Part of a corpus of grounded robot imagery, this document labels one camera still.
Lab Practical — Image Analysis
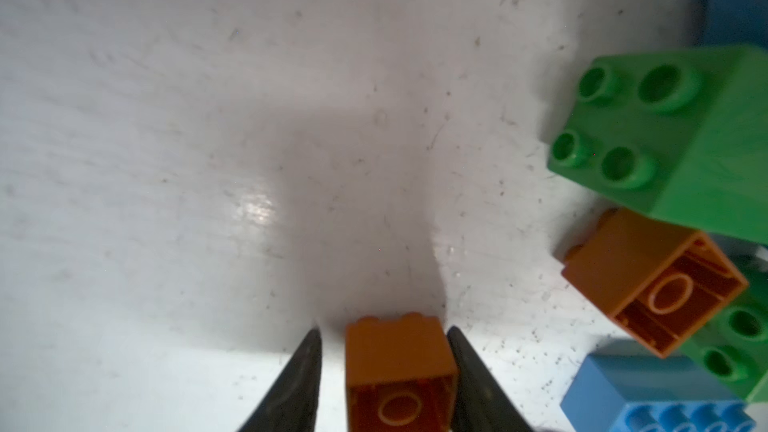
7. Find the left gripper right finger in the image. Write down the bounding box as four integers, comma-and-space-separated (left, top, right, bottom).
446, 326, 533, 432

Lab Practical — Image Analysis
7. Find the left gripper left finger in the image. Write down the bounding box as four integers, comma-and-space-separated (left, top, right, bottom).
238, 327, 322, 432

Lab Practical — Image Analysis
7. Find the brown lego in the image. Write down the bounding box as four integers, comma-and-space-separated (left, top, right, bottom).
345, 312, 458, 431
562, 208, 749, 358

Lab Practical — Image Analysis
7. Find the blue lego lower plate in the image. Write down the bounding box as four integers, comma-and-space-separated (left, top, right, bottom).
561, 354, 757, 432

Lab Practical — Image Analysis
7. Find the green lego centre right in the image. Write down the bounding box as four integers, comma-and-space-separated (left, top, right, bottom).
680, 256, 767, 403

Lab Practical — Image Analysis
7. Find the green lego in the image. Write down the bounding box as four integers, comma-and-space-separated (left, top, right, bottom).
547, 45, 767, 244
680, 256, 767, 403

